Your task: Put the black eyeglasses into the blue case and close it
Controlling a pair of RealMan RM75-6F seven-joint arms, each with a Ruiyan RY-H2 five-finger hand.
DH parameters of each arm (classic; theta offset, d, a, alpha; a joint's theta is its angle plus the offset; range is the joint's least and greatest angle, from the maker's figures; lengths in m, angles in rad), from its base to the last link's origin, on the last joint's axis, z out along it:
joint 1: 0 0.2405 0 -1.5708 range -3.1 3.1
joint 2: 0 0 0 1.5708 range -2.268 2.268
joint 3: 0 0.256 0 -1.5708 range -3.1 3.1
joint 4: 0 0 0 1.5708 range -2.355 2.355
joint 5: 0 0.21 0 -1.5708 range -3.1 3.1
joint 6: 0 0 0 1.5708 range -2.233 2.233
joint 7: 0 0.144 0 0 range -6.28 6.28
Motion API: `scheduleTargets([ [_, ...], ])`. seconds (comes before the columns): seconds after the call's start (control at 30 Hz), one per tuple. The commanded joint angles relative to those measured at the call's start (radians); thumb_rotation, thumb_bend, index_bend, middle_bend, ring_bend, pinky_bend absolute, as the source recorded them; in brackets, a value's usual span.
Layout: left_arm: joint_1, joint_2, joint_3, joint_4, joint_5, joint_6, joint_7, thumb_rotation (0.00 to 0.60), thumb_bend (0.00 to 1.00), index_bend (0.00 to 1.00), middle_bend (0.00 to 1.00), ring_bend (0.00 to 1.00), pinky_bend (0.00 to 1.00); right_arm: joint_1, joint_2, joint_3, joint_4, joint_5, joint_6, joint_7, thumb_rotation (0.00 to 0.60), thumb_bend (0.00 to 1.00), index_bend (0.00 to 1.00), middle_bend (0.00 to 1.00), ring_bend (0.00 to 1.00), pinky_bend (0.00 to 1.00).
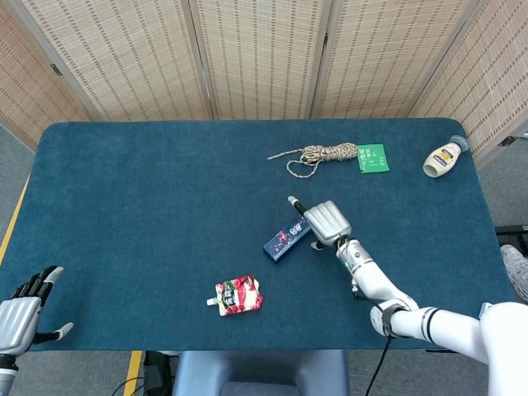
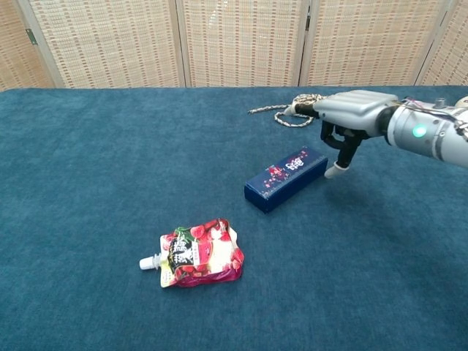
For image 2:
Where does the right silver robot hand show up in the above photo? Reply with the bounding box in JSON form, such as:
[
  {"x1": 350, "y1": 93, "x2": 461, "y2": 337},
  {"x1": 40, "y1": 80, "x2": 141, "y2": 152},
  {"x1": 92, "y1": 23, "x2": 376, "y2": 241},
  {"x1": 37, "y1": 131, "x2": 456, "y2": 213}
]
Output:
[{"x1": 287, "y1": 89, "x2": 399, "y2": 179}]

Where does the blue glasses case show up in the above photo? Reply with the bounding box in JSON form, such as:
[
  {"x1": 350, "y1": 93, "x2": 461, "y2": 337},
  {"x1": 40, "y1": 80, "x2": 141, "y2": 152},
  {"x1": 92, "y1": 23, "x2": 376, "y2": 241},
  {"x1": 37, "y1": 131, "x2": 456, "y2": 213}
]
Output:
[{"x1": 244, "y1": 145, "x2": 329, "y2": 215}]

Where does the red fruit jelly pouch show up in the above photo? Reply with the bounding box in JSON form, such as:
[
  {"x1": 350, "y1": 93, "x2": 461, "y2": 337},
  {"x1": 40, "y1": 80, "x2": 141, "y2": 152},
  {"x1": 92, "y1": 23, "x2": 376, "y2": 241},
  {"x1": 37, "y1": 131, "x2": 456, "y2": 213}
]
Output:
[{"x1": 138, "y1": 218, "x2": 246, "y2": 289}]

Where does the woven folding screen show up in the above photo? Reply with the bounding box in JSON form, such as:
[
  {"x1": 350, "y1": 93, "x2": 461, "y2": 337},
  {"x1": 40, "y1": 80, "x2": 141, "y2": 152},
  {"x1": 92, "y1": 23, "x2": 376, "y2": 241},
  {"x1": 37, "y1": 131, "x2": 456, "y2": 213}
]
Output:
[{"x1": 0, "y1": 0, "x2": 468, "y2": 92}]

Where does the blue table cloth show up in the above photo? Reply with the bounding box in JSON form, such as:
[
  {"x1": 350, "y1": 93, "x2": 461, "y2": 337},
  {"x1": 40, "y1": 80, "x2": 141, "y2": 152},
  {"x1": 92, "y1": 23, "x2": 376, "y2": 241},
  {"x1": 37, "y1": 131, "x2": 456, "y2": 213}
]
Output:
[{"x1": 0, "y1": 86, "x2": 468, "y2": 351}]

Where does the coiled beige speckled rope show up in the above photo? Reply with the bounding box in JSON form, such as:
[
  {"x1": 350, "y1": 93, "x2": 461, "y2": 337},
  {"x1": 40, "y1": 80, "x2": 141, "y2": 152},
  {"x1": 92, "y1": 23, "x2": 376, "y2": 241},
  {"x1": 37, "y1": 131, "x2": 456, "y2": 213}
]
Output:
[{"x1": 247, "y1": 93, "x2": 328, "y2": 128}]

